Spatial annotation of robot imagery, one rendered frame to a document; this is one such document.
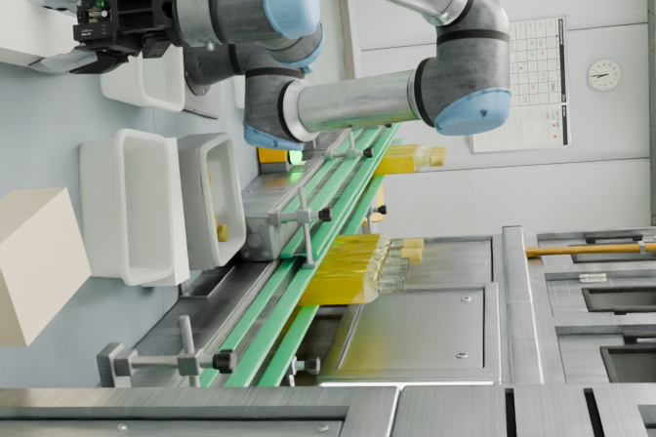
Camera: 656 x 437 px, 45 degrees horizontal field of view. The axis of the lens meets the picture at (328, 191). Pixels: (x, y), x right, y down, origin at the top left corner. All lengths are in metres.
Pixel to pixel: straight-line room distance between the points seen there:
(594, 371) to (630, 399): 0.91
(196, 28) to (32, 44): 0.21
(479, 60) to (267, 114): 0.43
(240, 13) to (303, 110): 0.57
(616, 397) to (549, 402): 0.05
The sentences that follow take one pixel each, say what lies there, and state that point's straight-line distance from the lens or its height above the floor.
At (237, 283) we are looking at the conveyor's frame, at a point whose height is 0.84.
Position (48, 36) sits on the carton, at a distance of 1.05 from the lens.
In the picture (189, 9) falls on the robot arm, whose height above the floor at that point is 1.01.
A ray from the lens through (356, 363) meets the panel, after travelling 1.58.
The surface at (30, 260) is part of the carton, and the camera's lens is 0.94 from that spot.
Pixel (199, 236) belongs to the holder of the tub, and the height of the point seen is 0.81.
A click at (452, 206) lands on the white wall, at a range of 7.75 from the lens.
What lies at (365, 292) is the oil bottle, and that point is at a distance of 1.58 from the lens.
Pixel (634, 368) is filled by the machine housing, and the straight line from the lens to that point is 1.64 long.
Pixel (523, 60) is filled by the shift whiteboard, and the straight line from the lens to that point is 7.49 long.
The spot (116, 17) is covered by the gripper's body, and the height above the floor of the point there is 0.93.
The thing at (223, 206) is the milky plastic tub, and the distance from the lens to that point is 1.58.
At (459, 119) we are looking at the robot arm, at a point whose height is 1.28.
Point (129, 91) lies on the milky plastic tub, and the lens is 1.25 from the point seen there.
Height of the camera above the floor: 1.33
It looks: 12 degrees down
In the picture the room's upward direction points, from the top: 87 degrees clockwise
